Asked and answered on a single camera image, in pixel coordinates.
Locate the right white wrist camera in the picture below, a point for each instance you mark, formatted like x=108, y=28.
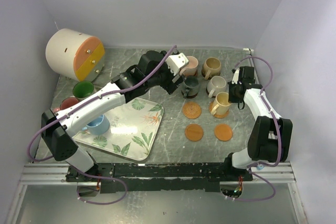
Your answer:
x=235, y=78

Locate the large woven rattan coaster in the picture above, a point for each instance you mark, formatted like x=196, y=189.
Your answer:
x=217, y=115

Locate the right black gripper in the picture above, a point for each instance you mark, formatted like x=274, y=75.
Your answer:
x=231, y=98

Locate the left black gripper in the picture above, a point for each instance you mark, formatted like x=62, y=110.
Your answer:
x=170, y=86

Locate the tan brown mug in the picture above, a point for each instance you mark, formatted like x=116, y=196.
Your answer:
x=211, y=68

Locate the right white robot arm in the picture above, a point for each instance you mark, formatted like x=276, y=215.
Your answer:
x=269, y=141

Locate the smooth light wood coaster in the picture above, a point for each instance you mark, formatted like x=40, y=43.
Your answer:
x=194, y=132

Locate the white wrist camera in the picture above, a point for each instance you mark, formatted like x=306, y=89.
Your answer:
x=235, y=78
x=176, y=63

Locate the red floral tall mug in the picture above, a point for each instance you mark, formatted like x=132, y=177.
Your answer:
x=66, y=103

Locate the white cylindrical drawer box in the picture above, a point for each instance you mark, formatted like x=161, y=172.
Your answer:
x=75, y=55

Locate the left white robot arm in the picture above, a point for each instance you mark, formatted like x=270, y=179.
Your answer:
x=153, y=69

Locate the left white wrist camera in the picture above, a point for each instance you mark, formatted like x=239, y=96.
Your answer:
x=176, y=63

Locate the beige mug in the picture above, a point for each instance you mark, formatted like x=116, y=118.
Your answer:
x=216, y=85

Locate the green floral tall mug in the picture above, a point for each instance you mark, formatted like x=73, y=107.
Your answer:
x=83, y=89

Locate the hidden light wood coaster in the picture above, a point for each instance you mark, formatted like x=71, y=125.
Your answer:
x=223, y=132

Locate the blue mug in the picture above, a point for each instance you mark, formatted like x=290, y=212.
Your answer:
x=98, y=126

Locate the grey mug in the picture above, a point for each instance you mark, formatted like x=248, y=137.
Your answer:
x=190, y=87

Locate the pink mug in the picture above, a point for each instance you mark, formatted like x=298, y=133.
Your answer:
x=191, y=66

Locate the yellow mug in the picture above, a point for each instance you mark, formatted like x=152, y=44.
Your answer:
x=221, y=104

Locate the blue connector clip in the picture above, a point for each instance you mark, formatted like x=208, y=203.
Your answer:
x=260, y=166

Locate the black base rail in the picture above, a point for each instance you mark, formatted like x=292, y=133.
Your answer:
x=173, y=176

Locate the floral serving tray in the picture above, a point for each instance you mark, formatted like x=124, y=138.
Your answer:
x=133, y=128

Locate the reddish wood coaster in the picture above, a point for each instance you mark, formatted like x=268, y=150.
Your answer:
x=186, y=74

